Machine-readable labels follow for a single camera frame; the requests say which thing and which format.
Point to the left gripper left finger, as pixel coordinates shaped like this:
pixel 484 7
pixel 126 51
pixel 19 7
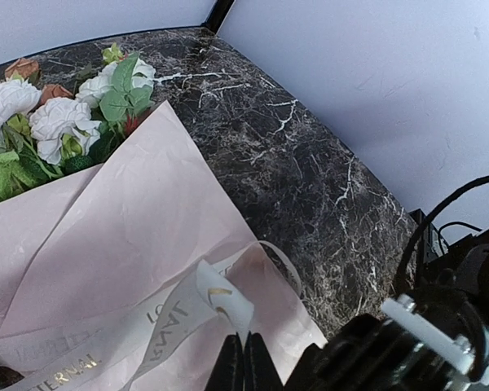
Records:
pixel 228 373

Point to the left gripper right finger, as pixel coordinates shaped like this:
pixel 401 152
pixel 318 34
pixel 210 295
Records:
pixel 259 370

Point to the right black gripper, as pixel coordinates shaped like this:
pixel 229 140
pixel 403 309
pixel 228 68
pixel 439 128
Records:
pixel 372 354

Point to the beige printed ribbon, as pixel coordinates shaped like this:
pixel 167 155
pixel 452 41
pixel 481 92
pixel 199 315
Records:
pixel 171 340

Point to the pink wrapping paper sheet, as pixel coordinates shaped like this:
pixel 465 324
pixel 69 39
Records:
pixel 95 244

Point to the white rose stem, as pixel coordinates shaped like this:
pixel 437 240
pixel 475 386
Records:
pixel 120 94
pixel 42 140

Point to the peach and orange flower stem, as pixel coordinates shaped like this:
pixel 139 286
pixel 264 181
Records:
pixel 29 70

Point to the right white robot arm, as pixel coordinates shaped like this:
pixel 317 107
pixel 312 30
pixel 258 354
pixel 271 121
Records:
pixel 434 334

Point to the right black frame post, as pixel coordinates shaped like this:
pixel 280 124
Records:
pixel 217 15

